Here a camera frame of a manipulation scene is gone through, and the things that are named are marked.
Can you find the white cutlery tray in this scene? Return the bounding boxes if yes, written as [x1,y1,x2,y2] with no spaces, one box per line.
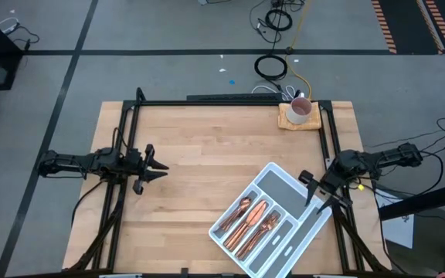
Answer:
[208,161,333,278]

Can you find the black arm base cable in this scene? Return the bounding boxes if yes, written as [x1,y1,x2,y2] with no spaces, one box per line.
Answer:
[70,178,106,227]

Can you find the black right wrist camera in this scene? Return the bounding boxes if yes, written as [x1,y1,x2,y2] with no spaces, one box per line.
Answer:
[297,169,316,185]

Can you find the black beam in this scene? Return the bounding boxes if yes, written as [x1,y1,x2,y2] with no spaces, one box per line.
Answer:
[378,180,445,222]

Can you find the white floor cables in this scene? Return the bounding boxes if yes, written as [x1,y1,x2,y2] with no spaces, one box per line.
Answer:
[250,83,304,100]

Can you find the white cable with adapter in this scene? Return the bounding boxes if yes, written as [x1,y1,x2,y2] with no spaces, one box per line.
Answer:
[0,15,21,34]

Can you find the white board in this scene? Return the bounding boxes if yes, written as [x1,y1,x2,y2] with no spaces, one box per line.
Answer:
[374,188,416,250]

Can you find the black perforated power strip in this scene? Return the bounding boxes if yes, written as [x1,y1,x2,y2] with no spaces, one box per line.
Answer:
[185,92,284,102]

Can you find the thin black floor cable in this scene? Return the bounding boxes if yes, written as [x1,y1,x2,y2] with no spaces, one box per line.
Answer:
[8,25,41,51]

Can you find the wooden fork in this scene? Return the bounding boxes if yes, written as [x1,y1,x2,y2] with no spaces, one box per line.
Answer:
[236,215,277,261]

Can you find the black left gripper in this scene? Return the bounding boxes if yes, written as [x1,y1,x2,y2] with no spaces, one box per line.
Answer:
[125,144,170,186]

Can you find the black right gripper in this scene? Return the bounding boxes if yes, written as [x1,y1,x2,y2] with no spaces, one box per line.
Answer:
[304,149,358,215]

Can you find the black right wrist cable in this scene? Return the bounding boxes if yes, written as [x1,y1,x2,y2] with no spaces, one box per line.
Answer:
[352,169,388,196]

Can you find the white mug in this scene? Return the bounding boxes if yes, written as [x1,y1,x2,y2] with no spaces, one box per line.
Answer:
[286,96,313,125]

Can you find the yellow folded cloth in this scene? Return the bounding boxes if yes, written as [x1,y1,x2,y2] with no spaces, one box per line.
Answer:
[277,101,323,131]

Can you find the black cable coil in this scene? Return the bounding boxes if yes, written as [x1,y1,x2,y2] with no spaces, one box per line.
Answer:
[264,8,294,32]
[253,53,288,81]

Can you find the black floor cables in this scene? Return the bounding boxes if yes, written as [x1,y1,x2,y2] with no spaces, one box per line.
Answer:
[363,117,445,196]

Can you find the black mat with orange stripes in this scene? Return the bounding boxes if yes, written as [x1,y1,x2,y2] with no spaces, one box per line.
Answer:
[371,0,445,55]

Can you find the yellow floor cable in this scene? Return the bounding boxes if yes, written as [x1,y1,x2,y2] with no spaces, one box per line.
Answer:
[284,0,313,100]

